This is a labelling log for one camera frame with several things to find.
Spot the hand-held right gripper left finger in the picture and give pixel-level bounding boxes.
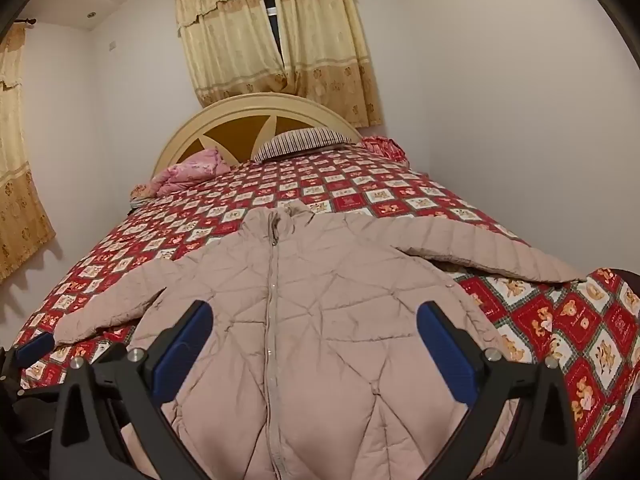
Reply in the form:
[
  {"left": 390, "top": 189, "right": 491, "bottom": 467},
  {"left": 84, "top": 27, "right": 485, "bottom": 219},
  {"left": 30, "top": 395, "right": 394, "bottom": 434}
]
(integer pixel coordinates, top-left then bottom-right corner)
[{"left": 49, "top": 300, "right": 216, "bottom": 480}]

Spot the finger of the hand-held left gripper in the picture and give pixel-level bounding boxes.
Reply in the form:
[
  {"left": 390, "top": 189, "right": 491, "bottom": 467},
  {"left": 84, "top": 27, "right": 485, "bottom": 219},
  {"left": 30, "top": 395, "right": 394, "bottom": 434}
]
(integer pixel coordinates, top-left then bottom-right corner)
[{"left": 14, "top": 332, "right": 56, "bottom": 367}]

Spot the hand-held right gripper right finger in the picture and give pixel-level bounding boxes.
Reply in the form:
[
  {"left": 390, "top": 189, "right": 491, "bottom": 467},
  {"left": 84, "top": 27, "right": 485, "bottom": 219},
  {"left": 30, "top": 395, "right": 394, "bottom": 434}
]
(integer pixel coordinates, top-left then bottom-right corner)
[{"left": 416, "top": 301, "right": 582, "bottom": 480}]

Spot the beige pink puffer jacket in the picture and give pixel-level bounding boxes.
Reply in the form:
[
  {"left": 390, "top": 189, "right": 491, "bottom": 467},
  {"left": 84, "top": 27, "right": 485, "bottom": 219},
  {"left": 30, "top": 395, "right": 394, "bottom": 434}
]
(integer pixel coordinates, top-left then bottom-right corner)
[{"left": 52, "top": 203, "right": 587, "bottom": 480}]

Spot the beige patterned side curtain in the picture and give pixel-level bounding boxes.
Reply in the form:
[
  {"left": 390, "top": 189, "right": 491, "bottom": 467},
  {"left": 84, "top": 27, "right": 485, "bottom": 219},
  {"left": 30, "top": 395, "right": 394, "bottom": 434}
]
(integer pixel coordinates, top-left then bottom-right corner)
[{"left": 0, "top": 24, "right": 57, "bottom": 282}]

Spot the pink quilt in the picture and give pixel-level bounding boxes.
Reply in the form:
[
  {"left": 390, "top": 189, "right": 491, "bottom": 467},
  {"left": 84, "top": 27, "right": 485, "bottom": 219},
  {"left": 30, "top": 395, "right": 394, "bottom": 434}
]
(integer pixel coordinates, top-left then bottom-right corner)
[{"left": 131, "top": 147, "right": 234, "bottom": 202}]

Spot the red checkered printed blanket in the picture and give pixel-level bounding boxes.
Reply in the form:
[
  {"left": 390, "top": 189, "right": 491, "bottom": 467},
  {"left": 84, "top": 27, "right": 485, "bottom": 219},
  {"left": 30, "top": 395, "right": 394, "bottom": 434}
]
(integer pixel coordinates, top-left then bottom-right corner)
[{"left": 10, "top": 142, "right": 640, "bottom": 467}]

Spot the red crumpled cloth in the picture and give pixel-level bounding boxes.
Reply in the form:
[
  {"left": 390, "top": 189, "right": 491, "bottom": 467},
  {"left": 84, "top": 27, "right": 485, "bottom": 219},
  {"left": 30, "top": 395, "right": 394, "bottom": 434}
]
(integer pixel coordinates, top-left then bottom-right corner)
[{"left": 359, "top": 135, "right": 412, "bottom": 167}]

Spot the cream arched bed headboard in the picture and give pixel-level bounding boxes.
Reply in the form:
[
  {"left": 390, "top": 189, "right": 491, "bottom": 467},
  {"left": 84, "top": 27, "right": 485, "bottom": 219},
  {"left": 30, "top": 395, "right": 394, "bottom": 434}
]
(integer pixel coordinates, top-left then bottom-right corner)
[{"left": 151, "top": 92, "right": 363, "bottom": 183}]

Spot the striped pillow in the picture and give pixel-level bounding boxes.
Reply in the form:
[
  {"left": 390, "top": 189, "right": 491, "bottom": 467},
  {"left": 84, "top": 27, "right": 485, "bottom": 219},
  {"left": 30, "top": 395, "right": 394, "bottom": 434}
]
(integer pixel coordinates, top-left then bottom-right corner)
[{"left": 252, "top": 128, "right": 353, "bottom": 163}]

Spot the beige patterned window curtain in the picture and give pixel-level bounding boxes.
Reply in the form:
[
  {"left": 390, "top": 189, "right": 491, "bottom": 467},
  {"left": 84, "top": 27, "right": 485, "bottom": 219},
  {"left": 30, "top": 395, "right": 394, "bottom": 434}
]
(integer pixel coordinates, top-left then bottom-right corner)
[
  {"left": 173, "top": 0, "right": 297, "bottom": 107},
  {"left": 267, "top": 0, "right": 387, "bottom": 129}
]

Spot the dark window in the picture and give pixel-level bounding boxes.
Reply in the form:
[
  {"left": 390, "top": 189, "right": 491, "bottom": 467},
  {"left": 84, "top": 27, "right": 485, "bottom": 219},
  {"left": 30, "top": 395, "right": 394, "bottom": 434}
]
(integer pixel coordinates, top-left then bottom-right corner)
[{"left": 256, "top": 0, "right": 287, "bottom": 68}]

